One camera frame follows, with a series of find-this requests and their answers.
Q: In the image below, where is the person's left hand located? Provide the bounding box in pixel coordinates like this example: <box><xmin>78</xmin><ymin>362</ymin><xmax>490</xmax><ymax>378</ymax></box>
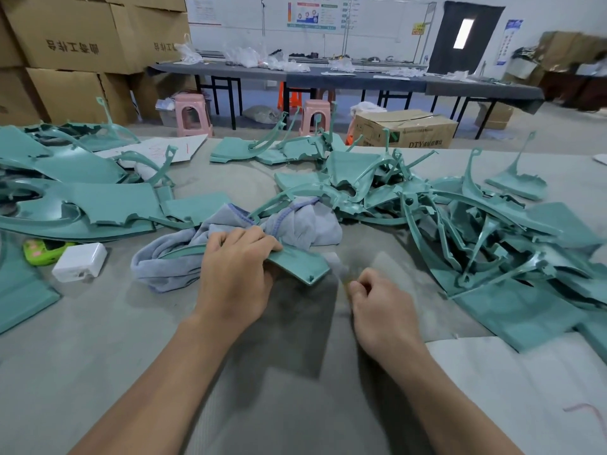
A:
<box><xmin>194</xmin><ymin>225</ymin><xmax>284</xmax><ymax>332</ymax></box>

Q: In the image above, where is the person's right hand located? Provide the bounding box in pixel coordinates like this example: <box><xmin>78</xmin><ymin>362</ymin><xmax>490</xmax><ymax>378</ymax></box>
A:
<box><xmin>347</xmin><ymin>268</ymin><xmax>425</xmax><ymax>370</ymax></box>

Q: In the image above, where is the grey-blue wiping cloth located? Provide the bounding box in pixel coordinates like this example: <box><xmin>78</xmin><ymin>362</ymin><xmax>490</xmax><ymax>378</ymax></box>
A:
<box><xmin>131</xmin><ymin>196</ymin><xmax>343</xmax><ymax>294</ymax></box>

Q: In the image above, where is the single green plastic part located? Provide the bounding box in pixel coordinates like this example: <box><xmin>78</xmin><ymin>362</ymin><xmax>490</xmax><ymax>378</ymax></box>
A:
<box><xmin>152</xmin><ymin>243</ymin><xmax>332</xmax><ymax>286</ymax></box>

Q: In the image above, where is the pile of green plastic parts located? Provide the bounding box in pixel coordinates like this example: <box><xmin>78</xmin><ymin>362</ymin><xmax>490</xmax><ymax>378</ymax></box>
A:
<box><xmin>0</xmin><ymin>97</ymin><xmax>607</xmax><ymax>361</ymax></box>

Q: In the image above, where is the brown cardboard box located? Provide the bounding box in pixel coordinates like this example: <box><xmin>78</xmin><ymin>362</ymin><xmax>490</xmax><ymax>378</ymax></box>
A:
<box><xmin>351</xmin><ymin>109</ymin><xmax>459</xmax><ymax>150</ymax></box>

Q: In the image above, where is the stack of brown cardboard boxes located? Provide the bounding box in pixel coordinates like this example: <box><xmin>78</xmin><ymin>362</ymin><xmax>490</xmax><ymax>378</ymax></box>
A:
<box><xmin>0</xmin><ymin>0</ymin><xmax>191</xmax><ymax>127</ymax></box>

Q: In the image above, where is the person's left forearm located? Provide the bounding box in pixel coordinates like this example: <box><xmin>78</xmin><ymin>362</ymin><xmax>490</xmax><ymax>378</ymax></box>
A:
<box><xmin>71</xmin><ymin>312</ymin><xmax>243</xmax><ymax>455</ymax></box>

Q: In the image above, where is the person's right forearm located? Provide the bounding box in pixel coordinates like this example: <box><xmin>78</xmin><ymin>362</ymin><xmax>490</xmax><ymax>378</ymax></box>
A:
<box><xmin>384</xmin><ymin>346</ymin><xmax>523</xmax><ymax>455</ymax></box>

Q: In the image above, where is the white paper sheet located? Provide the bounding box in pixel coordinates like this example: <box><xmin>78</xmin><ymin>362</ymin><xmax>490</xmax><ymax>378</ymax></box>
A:
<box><xmin>95</xmin><ymin>133</ymin><xmax>208</xmax><ymax>181</ymax></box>

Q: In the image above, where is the white power adapter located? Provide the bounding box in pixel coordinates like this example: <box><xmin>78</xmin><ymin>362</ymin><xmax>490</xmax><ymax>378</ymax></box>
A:
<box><xmin>52</xmin><ymin>242</ymin><xmax>109</xmax><ymax>283</ymax></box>

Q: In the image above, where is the pink plastic stool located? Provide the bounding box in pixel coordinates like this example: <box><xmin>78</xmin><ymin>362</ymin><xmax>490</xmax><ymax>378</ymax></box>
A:
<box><xmin>300</xmin><ymin>98</ymin><xmax>332</xmax><ymax>137</ymax></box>
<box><xmin>173</xmin><ymin>92</ymin><xmax>214</xmax><ymax>138</ymax></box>

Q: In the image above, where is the orange object under table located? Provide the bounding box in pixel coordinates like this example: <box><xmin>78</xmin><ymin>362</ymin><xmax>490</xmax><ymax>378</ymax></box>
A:
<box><xmin>278</xmin><ymin>82</ymin><xmax>303</xmax><ymax>114</ymax></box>

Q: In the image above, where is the green and yellow gadget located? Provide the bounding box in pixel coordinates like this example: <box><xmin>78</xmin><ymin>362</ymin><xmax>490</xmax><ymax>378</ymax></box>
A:
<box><xmin>23</xmin><ymin>238</ymin><xmax>75</xmax><ymax>267</ymax></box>

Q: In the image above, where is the heap of clear plastic bags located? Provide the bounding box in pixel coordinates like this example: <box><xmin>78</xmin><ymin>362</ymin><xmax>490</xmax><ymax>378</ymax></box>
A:
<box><xmin>173</xmin><ymin>42</ymin><xmax>312</xmax><ymax>74</ymax></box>

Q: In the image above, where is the long grey work table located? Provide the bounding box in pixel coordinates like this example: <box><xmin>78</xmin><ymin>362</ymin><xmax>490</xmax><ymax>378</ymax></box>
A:
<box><xmin>150</xmin><ymin>59</ymin><xmax>546</xmax><ymax>140</ymax></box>

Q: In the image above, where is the dark door with window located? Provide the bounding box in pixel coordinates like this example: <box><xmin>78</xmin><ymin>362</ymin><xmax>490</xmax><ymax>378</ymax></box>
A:
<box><xmin>427</xmin><ymin>1</ymin><xmax>506</xmax><ymax>76</ymax></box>

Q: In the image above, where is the colourful wall poster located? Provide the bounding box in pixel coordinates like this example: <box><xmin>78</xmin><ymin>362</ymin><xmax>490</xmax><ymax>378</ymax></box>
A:
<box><xmin>287</xmin><ymin>0</ymin><xmax>341</xmax><ymax>31</ymax></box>

